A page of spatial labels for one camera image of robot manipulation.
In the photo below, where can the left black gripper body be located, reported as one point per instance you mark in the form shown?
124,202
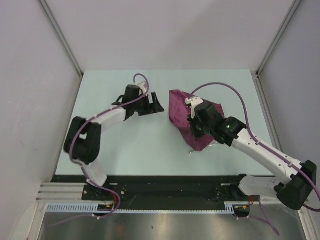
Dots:
142,106

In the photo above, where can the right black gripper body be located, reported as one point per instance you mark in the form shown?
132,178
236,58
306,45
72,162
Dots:
198,129

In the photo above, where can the silver metal fork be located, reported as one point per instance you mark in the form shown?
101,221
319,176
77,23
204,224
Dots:
208,146

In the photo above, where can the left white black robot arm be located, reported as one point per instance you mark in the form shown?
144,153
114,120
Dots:
83,140

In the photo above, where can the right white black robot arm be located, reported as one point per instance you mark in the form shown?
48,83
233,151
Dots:
292,181

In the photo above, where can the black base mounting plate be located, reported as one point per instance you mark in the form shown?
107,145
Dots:
165,193

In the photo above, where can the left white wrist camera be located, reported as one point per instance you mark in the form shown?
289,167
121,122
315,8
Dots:
144,86

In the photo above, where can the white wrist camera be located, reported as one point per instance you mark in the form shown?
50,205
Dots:
192,103
144,86

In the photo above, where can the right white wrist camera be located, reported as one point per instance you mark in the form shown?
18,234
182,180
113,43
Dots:
192,103

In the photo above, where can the aluminium rail frame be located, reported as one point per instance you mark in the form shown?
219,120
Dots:
60,192

